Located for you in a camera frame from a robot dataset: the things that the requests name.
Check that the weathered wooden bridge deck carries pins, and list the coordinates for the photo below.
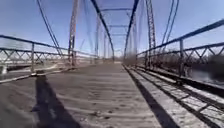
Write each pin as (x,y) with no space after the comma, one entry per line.
(100,96)

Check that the river water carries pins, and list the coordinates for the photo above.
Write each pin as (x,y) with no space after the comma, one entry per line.
(205,76)

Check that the rusty steel bridge truss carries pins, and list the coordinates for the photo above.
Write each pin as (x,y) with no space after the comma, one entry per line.
(72,33)

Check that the metal bridge railing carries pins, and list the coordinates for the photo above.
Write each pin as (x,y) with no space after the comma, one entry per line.
(181,55)
(32,56)

